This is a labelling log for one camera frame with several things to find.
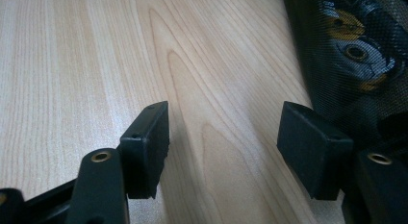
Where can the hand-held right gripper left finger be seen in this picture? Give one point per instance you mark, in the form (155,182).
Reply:
(146,150)

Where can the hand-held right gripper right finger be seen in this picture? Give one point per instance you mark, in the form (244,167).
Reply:
(312,150)

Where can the black mesh pencil case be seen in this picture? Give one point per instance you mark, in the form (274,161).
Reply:
(327,99)

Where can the correction tape dispenser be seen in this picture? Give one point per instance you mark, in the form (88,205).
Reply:
(356,52)

